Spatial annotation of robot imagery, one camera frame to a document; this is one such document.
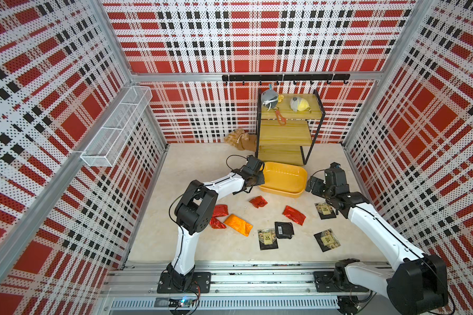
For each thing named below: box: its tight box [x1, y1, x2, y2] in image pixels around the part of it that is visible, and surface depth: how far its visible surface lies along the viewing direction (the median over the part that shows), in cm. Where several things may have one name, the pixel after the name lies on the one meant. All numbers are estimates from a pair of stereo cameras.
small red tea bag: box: [248, 195, 269, 209], surface depth 95 cm
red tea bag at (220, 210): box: [212, 204, 229, 218], surface depth 92 cm
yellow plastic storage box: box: [258, 161, 308, 199], surface depth 101 cm
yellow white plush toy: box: [289, 96, 313, 114], surface depth 87 cm
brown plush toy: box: [224, 127, 257, 152], surface depth 116 cm
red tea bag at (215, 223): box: [209, 216, 227, 230], surface depth 88 cm
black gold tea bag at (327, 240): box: [313, 228, 341, 253], surface depth 86 cm
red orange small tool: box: [274, 108, 287, 126], surface depth 87 cm
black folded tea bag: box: [274, 221, 295, 239], surface depth 88 cm
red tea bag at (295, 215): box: [281, 205, 307, 226], surface depth 92 cm
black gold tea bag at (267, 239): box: [257, 228, 279, 251], surface depth 86 cm
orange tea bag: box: [223, 213, 254, 237], surface depth 88 cm
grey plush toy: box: [260, 88, 279, 111], surface depth 88 cm
